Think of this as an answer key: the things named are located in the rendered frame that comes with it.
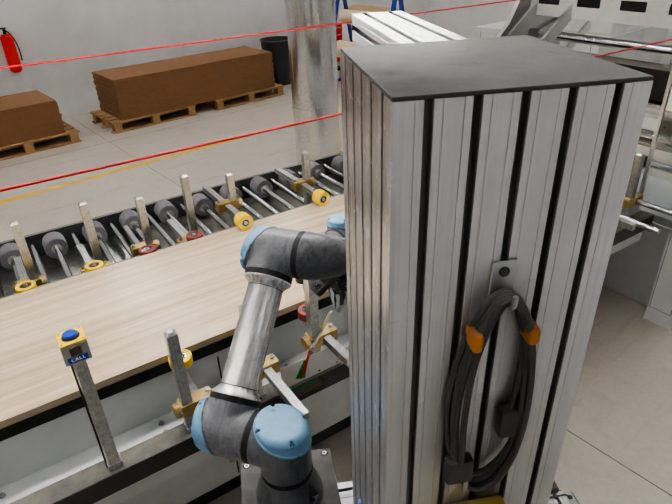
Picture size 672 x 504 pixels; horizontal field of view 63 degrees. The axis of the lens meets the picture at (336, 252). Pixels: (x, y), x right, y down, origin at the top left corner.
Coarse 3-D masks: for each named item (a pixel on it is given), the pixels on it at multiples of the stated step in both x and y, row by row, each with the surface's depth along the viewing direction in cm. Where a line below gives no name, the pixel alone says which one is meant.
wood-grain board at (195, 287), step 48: (192, 240) 264; (240, 240) 262; (48, 288) 232; (96, 288) 230; (144, 288) 229; (192, 288) 228; (240, 288) 226; (0, 336) 204; (48, 336) 203; (96, 336) 202; (144, 336) 201; (192, 336) 200; (0, 384) 182; (48, 384) 181; (96, 384) 181
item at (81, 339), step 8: (80, 328) 154; (56, 336) 151; (80, 336) 151; (64, 344) 148; (72, 344) 149; (80, 344) 150; (88, 344) 151; (64, 352) 148; (88, 352) 152; (64, 360) 149
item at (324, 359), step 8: (320, 352) 206; (328, 352) 209; (312, 360) 206; (320, 360) 208; (328, 360) 211; (336, 360) 213; (288, 368) 200; (296, 368) 203; (312, 368) 207; (320, 368) 210; (288, 376) 202; (296, 376) 204; (288, 384) 204
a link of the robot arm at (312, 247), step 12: (300, 240) 128; (312, 240) 128; (324, 240) 129; (336, 240) 132; (300, 252) 126; (312, 252) 126; (324, 252) 127; (336, 252) 129; (300, 264) 127; (312, 264) 127; (324, 264) 128; (336, 264) 130; (300, 276) 129; (312, 276) 129; (324, 276) 130; (336, 276) 134
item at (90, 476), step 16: (336, 368) 213; (272, 400) 200; (176, 432) 187; (128, 448) 182; (144, 448) 182; (160, 448) 182; (176, 448) 184; (192, 448) 188; (96, 464) 177; (128, 464) 177; (144, 464) 179; (160, 464) 183; (64, 480) 172; (80, 480) 172; (96, 480) 172; (112, 480) 174; (128, 480) 178; (32, 496) 168; (48, 496) 167; (64, 496) 167; (80, 496) 170; (96, 496) 173
